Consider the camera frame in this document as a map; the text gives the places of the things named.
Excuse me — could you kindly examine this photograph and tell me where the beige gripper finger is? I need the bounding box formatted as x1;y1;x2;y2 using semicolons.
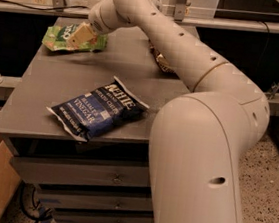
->
66;23;97;50

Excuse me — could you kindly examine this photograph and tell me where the brown beige chip bag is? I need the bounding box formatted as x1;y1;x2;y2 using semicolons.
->
148;41;175;74

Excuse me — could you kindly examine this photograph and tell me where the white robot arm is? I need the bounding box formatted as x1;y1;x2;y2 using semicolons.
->
88;0;270;223

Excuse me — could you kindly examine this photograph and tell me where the metal frame rail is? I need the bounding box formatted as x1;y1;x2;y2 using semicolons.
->
0;0;279;45

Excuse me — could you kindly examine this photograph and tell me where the grey drawer cabinet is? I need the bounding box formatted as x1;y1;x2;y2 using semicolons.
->
0;27;187;223

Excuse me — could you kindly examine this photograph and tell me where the black floor cable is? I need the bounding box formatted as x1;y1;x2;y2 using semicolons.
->
15;181;59;223

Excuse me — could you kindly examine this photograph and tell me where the blue kettle chip bag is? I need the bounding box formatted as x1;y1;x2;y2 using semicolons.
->
47;77;149;142

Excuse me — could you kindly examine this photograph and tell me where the black cable on rail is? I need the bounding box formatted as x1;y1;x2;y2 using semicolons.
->
0;0;89;17

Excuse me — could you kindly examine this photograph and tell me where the green rice chip bag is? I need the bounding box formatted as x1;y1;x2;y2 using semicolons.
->
42;23;108;52

